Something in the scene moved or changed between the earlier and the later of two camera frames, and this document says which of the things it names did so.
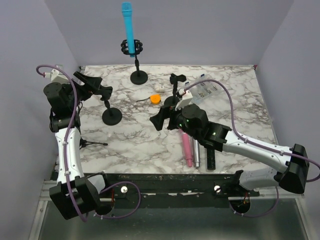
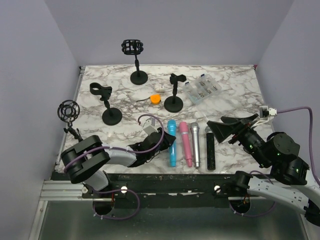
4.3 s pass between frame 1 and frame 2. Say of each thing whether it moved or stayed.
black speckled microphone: stayed
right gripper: moved
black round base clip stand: stayed
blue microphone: moved
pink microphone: stayed
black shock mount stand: stayed
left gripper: moved
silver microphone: stayed
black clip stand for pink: stayed
